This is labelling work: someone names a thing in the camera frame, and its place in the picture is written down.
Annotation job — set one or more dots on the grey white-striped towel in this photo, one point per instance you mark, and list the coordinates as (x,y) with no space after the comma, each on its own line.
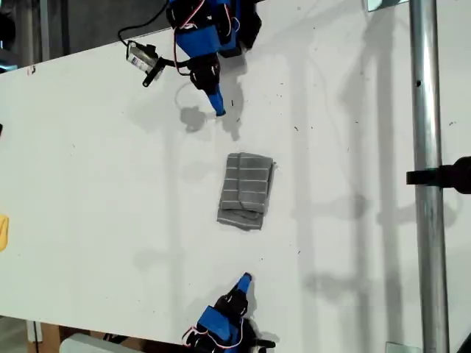
(243,184)

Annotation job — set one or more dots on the white box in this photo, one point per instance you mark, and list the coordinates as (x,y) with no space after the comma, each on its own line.
(84,345)

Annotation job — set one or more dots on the grey metal pole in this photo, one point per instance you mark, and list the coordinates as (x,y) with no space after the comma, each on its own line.
(44,29)

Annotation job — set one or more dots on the wooden board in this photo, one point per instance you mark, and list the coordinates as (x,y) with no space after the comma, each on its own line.
(49,336)

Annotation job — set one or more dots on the dark round background object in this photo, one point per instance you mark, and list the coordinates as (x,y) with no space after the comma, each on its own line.
(5,29)

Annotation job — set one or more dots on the black clamp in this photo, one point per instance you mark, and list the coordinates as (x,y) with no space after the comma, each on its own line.
(441,176)

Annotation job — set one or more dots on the yellow object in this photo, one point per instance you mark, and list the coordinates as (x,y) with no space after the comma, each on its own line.
(3,233)

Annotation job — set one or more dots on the black camera stalk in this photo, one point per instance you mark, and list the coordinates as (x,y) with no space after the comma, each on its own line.
(156,71)

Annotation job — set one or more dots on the black camera box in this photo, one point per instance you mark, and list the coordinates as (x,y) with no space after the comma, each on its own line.
(265,345)
(141,57)

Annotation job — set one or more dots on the small metal corner bracket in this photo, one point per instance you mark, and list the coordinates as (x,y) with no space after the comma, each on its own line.
(31,70)

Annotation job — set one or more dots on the steel post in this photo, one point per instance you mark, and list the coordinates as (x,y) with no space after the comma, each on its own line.
(427,110)

